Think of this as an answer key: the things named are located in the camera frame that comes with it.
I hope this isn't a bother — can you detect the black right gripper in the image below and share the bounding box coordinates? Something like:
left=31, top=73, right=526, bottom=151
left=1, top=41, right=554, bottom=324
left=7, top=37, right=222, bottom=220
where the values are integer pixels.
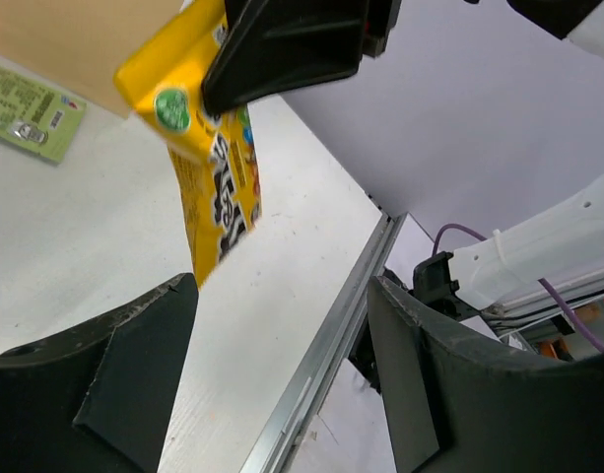
left=201, top=0, right=401, bottom=114

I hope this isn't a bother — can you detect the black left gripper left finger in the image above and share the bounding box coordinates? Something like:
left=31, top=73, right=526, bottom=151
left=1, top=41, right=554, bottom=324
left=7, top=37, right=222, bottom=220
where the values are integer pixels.
left=0, top=273, right=198, bottom=472

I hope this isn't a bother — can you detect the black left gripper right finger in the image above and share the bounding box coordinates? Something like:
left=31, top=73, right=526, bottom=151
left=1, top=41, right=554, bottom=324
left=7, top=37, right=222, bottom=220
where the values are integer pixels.
left=368, top=277, right=604, bottom=472

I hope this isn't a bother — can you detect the yellow M&M packet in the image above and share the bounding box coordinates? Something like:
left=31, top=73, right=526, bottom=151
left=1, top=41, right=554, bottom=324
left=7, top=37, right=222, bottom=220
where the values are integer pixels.
left=114, top=1, right=262, bottom=285

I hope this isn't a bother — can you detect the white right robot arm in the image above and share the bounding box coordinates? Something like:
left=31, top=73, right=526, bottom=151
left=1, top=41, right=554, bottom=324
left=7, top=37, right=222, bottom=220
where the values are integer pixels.
left=201, top=1, right=604, bottom=317

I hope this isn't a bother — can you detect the brown paper bag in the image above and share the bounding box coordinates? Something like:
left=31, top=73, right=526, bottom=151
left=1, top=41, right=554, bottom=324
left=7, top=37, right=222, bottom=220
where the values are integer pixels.
left=0, top=0, right=183, bottom=117

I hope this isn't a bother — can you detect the light green flat sachet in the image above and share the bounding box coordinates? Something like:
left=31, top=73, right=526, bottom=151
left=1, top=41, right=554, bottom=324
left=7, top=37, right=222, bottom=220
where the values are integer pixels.
left=0, top=65, right=87, bottom=165

